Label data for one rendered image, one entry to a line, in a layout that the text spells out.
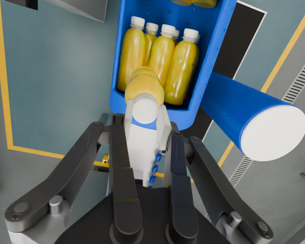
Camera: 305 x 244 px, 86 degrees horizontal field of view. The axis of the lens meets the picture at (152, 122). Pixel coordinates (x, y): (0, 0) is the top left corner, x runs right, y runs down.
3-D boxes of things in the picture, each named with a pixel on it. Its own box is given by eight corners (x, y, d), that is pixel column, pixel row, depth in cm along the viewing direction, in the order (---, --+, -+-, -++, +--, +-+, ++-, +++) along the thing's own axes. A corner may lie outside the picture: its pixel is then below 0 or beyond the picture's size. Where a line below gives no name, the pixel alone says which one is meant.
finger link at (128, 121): (127, 145, 18) (120, 144, 17) (130, 118, 24) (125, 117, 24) (131, 121, 16) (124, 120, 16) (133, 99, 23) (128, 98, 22)
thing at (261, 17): (149, 144, 192) (150, 151, 179) (200, -8, 131) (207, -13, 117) (190, 152, 201) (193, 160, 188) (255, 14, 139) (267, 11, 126)
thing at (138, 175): (124, 172, 89) (121, 196, 75) (125, 166, 87) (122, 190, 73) (142, 174, 90) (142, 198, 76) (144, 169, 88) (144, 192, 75)
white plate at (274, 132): (250, 170, 78) (248, 168, 79) (310, 145, 73) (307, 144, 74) (234, 126, 66) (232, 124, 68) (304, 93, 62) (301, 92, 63)
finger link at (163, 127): (165, 126, 17) (172, 128, 17) (160, 103, 23) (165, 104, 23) (159, 150, 18) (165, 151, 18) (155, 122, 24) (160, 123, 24)
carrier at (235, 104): (195, 105, 157) (223, 91, 153) (247, 169, 79) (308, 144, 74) (183, 79, 146) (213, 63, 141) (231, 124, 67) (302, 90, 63)
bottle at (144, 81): (144, 59, 39) (146, 73, 22) (163, 81, 42) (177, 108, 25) (124, 79, 41) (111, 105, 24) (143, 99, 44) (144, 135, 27)
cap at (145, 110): (145, 88, 24) (145, 92, 22) (162, 107, 25) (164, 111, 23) (127, 105, 25) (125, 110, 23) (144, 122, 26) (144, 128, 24)
